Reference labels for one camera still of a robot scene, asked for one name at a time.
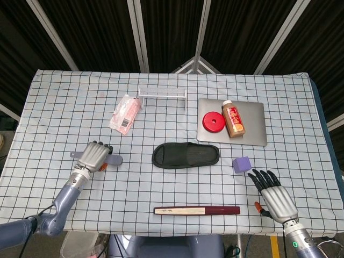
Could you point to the white partition frame post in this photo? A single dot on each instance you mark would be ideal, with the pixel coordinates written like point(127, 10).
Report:
point(139, 37)
point(202, 32)
point(279, 36)
point(53, 36)

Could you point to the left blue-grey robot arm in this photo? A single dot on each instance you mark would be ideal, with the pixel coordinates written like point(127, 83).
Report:
point(63, 204)

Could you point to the black slipper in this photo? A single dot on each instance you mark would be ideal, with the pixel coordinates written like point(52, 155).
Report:
point(188, 157)

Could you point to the blue checkered tablecloth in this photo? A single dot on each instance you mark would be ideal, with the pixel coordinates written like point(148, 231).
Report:
point(67, 113)

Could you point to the purple foam cube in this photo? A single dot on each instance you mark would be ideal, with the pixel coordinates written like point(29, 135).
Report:
point(242, 165)

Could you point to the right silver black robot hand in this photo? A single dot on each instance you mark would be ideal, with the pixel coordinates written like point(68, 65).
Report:
point(278, 203)

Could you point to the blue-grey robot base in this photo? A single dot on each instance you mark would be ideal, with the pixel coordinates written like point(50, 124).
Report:
point(166, 247)

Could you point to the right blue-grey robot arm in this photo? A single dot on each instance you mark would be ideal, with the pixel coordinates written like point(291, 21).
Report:
point(303, 242)

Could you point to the grey tool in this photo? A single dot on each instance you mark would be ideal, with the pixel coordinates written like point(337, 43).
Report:
point(115, 160)

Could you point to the brown drink bottle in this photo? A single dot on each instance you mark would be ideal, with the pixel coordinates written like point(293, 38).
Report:
point(234, 121)

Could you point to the pink plastic package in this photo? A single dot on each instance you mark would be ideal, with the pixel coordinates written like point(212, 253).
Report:
point(125, 114)

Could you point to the red round disc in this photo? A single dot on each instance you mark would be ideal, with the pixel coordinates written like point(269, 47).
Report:
point(211, 125)

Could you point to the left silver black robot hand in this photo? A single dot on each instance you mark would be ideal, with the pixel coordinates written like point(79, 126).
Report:
point(92, 157)

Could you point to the dark red folded fan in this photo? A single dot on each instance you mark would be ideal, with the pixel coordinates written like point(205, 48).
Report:
point(215, 210)

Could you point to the clear plastic box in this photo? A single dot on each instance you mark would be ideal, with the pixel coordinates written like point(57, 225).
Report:
point(78, 244)

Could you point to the grey metal tray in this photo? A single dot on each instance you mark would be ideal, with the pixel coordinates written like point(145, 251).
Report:
point(255, 121)

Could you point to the white triangular frame foot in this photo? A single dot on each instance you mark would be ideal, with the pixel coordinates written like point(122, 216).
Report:
point(197, 64)

